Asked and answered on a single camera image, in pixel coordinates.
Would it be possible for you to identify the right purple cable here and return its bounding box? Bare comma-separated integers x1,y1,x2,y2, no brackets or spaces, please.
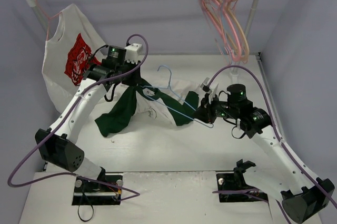
210,65,337,222

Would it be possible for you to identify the white red print t shirt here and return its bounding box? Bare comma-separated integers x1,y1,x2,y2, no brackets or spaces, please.
42,4,106,113

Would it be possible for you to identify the pink wire hanger left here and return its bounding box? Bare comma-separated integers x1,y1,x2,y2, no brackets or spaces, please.
35,0,61,41

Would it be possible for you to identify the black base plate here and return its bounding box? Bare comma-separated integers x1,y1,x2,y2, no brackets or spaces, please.
214,159,269,203
72,177,122,206

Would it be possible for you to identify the green and white t shirt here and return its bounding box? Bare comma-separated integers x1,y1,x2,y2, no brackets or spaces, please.
95,79,200,137

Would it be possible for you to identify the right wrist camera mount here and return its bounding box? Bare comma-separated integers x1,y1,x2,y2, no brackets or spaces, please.
200,77,219,103

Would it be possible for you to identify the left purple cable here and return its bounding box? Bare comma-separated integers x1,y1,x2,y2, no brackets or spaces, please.
7,33,150,203

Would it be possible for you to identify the purple cable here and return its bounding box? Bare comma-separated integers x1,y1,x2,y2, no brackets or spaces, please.
7,33,150,203
210,65,337,222

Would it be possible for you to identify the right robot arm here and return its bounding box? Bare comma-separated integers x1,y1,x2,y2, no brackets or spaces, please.
194,84,335,223

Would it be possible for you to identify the pink plastic hanger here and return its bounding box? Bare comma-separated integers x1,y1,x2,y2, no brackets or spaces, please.
199,0,250,64

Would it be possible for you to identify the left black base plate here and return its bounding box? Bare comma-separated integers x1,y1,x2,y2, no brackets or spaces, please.
72,177,122,206

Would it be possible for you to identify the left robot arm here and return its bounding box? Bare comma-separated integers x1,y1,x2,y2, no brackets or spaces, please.
35,43,143,192

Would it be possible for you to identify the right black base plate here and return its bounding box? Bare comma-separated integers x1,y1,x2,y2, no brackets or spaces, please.
214,159,269,203

